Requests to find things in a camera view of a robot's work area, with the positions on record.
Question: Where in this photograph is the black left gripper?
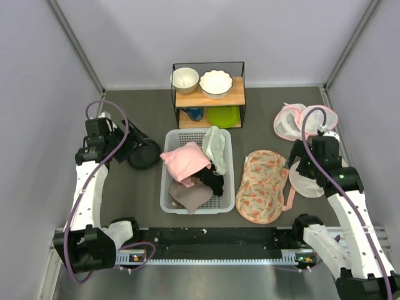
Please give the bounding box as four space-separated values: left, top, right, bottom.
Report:
105 117 149 163

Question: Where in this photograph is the floral mesh laundry bag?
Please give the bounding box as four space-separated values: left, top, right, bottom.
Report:
236 150 296 225

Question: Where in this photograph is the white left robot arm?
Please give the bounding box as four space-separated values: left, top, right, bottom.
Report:
53 112 149 274

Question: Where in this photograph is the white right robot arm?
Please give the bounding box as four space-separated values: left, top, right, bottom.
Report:
285 131 399 299

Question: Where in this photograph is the black round laundry bag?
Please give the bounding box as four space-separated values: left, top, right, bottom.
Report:
127 139 161 170

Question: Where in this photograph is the white mesh laundry bag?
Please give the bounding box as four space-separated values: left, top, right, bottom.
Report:
289 162 324 198

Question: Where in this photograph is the pink trimmed mesh laundry bag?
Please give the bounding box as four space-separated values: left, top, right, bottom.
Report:
273 102 339 141

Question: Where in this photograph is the white plastic laundry basket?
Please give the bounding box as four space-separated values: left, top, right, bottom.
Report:
160 128 235 214

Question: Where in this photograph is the pink garment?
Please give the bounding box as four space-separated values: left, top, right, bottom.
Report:
160 142 211 187

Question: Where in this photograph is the blue mug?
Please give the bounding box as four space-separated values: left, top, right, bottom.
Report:
181 107 204 122

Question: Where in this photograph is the cream round bowl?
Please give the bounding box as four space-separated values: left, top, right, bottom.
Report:
170 67 199 94

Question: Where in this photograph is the light green garment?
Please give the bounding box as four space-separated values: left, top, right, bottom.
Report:
201 126 230 176

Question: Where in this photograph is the taupe garment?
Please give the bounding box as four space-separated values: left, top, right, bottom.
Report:
169 181 213 215

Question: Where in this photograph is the green plastic plate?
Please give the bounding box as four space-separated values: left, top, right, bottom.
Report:
207 106 241 129

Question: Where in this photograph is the black garment in basket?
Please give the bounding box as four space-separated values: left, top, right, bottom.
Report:
195 164 224 197

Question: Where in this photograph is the white scalloped bowl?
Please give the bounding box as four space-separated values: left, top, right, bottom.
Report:
199 70 233 100

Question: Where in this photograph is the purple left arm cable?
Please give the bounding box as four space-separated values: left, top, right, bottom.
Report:
63 100 156 284

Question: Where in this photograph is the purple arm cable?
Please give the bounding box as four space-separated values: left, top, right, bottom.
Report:
63 100 156 284
301 106 394 300

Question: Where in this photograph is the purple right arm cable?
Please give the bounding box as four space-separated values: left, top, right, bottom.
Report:
301 106 394 300

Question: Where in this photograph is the wire and wood shelf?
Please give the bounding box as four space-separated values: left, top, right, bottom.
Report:
171 61 246 129

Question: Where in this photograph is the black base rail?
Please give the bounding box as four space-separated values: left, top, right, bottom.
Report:
125 227 314 259

